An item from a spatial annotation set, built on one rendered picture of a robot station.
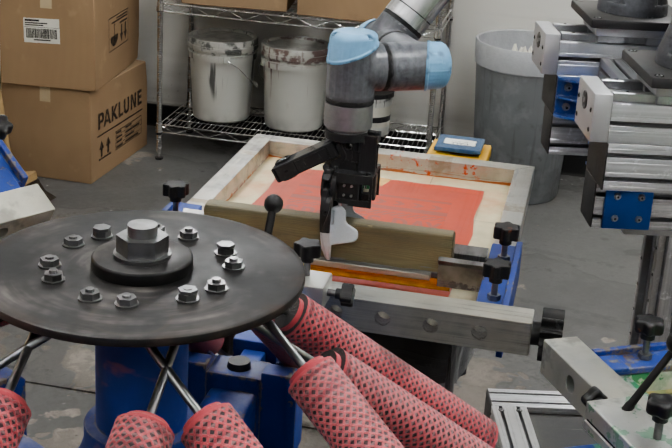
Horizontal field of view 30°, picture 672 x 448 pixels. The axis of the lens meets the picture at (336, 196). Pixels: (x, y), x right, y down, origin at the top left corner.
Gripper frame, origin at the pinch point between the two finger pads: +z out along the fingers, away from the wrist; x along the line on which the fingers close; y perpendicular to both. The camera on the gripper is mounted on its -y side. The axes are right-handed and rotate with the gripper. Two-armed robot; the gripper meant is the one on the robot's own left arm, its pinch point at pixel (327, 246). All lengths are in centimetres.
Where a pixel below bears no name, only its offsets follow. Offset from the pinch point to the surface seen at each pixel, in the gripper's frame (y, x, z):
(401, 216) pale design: 7.0, 32.2, 5.3
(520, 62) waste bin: 10, 314, 39
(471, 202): 18.5, 44.7, 5.3
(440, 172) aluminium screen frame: 11, 58, 4
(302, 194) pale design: -13.1, 37.2, 5.3
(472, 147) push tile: 15, 76, 4
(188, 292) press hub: 7, -90, -31
